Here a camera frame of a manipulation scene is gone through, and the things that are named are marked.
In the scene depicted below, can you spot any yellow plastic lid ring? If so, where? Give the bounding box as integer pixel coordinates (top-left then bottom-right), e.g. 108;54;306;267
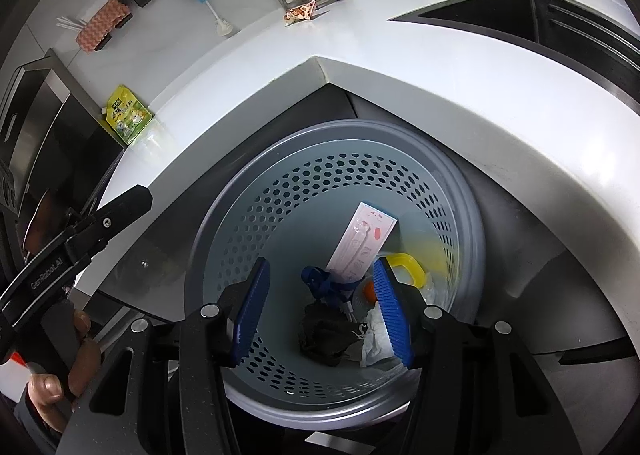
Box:
387;251;432;292

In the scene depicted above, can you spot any white tissue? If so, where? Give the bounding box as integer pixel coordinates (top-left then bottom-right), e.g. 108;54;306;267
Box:
360;302;395;367

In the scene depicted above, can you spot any black cloth with blue strap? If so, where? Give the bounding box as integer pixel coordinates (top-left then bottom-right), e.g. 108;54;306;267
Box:
298;265;359;367

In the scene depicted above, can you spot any clear cup with orange residue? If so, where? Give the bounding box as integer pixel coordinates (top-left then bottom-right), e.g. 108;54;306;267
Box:
362;279;378;305

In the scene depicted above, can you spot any grey perforated trash bin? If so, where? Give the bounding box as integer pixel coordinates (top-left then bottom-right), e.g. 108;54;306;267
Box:
184;119;485;430

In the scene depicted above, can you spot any black kitchen sink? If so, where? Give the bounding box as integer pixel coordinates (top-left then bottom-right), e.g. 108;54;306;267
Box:
395;0;639;112

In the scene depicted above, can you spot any person's left hand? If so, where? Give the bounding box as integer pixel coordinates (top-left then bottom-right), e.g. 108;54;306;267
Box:
27;310;101;432

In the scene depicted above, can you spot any black stove range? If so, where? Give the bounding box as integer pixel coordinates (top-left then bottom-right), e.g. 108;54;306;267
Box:
1;50;125;258

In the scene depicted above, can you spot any green yellow refill pouch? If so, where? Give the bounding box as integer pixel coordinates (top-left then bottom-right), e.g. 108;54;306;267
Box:
102;84;153;145

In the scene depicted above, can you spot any blue white bottle brush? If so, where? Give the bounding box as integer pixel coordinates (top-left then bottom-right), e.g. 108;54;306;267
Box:
198;0;234;38

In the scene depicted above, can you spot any red white snack wrapper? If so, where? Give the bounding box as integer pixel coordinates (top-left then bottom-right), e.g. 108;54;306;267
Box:
283;0;317;26

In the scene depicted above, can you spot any orange patterned dish cloth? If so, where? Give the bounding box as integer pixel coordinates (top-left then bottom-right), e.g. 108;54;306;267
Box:
76;0;130;53

